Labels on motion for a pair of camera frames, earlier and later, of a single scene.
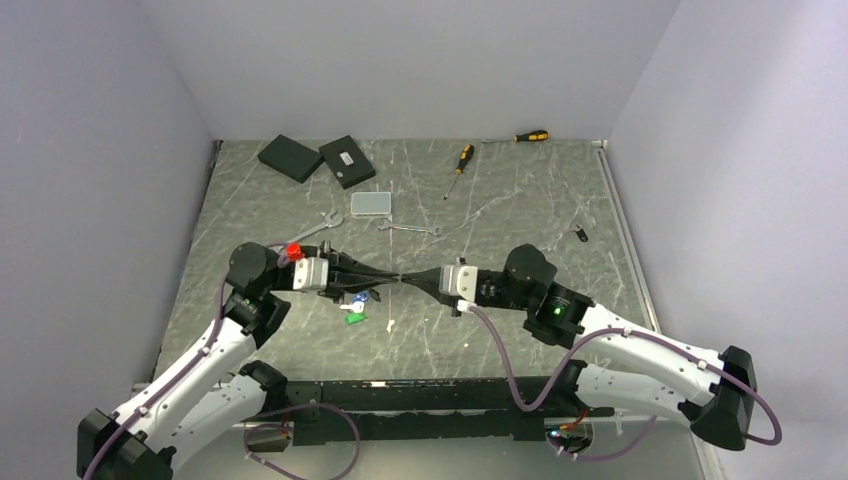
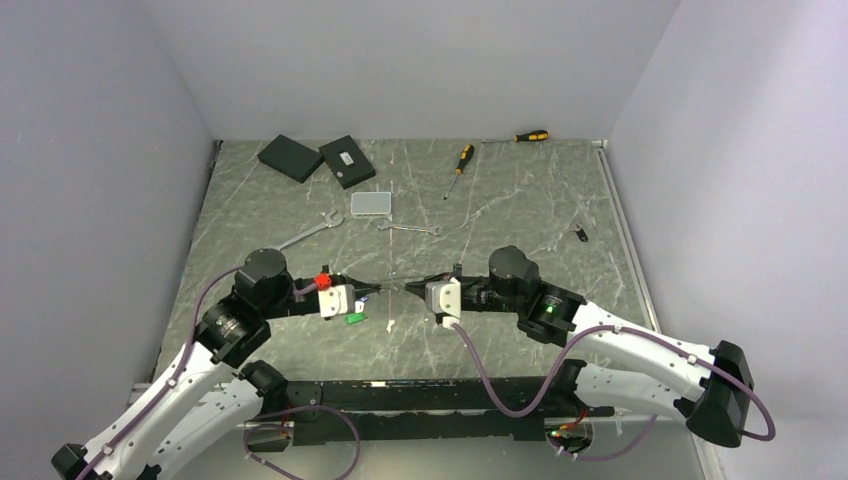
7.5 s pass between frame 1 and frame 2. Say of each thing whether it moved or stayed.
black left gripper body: moved
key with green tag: stayed
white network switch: stayed
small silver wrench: stayed
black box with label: stayed
